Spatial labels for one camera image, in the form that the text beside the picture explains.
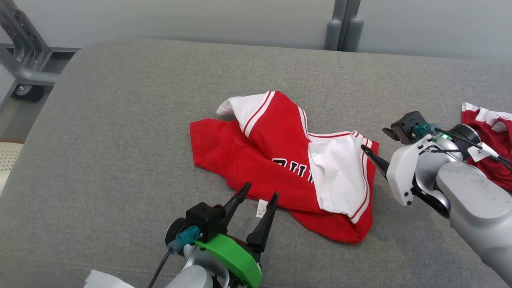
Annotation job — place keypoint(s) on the red jersey with white sleeves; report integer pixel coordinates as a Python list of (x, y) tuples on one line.
[(280, 160)]

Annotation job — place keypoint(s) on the grey metal cart with wheel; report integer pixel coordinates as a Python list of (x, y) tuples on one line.
[(24, 74)]

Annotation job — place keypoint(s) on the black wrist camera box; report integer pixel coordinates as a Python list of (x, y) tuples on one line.
[(204, 220), (406, 126)]

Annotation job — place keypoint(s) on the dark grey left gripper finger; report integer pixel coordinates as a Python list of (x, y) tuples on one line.
[(264, 228), (234, 208)]

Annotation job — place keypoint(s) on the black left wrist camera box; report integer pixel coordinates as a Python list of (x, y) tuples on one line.
[(204, 220)]

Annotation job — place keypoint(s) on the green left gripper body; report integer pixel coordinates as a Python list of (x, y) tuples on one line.
[(236, 256)]

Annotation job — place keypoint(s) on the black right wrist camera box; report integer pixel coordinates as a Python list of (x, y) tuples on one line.
[(406, 126)]

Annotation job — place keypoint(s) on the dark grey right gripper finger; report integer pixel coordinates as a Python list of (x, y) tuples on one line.
[(379, 162)]

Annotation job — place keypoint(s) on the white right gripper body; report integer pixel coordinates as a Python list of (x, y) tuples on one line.
[(402, 172)]

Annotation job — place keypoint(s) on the grey partition post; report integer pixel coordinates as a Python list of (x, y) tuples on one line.
[(338, 20)]

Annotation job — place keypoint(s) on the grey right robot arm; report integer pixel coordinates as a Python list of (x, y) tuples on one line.
[(472, 192)]

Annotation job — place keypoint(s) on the cream laundry basket brown rim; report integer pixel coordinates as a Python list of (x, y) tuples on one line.
[(8, 164)]

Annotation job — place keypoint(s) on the red shorts with white stripe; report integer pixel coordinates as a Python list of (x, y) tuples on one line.
[(504, 138)]

